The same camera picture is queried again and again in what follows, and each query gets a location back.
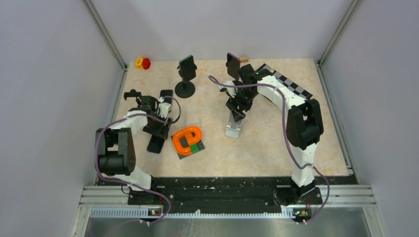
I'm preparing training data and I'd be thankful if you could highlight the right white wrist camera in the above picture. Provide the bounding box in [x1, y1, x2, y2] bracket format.
[222, 80, 237, 98]

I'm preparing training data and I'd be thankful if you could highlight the black phone stand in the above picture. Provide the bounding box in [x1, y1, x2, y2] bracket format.
[123, 89, 142, 107]
[234, 67, 242, 81]
[174, 81, 196, 98]

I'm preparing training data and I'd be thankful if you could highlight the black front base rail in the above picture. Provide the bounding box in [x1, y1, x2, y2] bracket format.
[97, 176, 328, 215]

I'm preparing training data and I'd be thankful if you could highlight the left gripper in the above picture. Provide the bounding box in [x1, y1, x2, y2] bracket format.
[143, 112, 172, 139]

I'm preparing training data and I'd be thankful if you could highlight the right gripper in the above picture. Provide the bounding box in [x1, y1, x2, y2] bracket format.
[225, 88, 257, 123]

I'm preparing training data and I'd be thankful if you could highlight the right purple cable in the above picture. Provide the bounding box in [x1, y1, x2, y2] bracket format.
[208, 75, 331, 225]

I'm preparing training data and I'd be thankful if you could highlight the yellow toy block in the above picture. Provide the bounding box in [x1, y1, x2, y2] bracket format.
[135, 57, 144, 70]

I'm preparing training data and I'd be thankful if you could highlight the white plastic phone holder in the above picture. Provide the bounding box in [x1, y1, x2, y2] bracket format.
[225, 112, 244, 139]

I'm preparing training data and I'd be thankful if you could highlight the green building brick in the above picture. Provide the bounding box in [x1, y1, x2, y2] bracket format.
[190, 144, 199, 154]

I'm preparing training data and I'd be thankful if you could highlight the black grey chessboard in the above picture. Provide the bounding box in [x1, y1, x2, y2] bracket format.
[256, 64, 313, 99]

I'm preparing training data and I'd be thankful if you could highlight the orange plastic ring toy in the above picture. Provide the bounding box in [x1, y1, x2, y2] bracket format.
[172, 126, 202, 156]

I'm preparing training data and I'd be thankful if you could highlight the teal edged black phone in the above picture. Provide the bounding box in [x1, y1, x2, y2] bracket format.
[178, 55, 197, 83]

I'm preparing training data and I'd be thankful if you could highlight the grey building baseplate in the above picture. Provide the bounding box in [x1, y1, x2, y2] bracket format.
[170, 136, 205, 160]

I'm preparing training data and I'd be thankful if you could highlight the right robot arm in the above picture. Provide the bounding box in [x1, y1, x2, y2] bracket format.
[219, 63, 324, 205]

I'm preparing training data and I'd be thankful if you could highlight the black phone with purple edge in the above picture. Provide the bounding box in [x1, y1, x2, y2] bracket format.
[226, 52, 241, 79]

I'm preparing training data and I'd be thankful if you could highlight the red toy block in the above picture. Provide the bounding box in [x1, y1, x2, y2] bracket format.
[141, 58, 151, 70]

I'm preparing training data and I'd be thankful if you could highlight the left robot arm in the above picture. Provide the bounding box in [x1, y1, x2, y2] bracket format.
[94, 90, 176, 204]

